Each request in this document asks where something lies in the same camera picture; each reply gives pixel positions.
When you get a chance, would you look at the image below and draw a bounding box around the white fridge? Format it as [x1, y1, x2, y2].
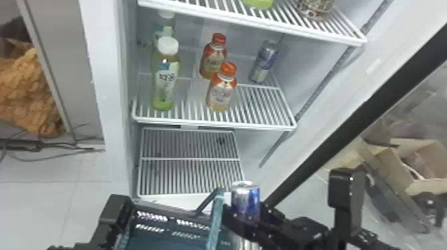
[78, 0, 388, 211]

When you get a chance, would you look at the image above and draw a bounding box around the green bottle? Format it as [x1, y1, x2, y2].
[152, 10, 177, 47]
[241, 0, 275, 10]
[150, 36, 181, 112]

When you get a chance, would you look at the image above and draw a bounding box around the blue basket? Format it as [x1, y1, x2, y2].
[116, 187, 245, 250]

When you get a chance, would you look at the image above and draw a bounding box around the orange crumpled cloth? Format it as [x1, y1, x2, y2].
[0, 37, 67, 139]

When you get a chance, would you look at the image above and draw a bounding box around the orange bottle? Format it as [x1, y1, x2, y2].
[206, 61, 239, 113]
[199, 33, 229, 80]

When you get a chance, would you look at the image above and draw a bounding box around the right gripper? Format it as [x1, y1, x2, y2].
[222, 201, 331, 250]

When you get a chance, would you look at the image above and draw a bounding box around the black cable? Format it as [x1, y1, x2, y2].
[0, 136, 106, 164]

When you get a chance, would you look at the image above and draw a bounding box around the cardboard box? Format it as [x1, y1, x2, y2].
[361, 136, 447, 197]

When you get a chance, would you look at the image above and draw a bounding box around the brown noodle cup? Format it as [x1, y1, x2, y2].
[297, 0, 337, 21]

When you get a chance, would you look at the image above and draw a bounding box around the fridge door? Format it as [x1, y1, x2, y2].
[259, 0, 447, 250]

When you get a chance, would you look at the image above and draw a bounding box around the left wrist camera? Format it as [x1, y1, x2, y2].
[91, 193, 136, 250]

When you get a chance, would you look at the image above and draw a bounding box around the blue can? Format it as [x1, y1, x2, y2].
[248, 39, 281, 84]
[230, 180, 262, 223]

